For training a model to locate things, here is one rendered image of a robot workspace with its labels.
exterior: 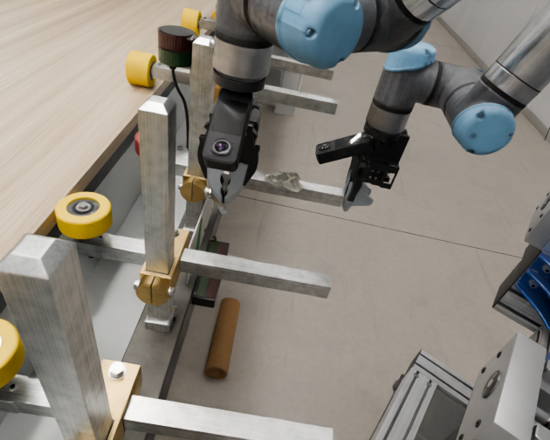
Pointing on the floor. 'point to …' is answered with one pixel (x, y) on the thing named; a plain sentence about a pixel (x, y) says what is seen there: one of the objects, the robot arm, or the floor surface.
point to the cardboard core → (223, 339)
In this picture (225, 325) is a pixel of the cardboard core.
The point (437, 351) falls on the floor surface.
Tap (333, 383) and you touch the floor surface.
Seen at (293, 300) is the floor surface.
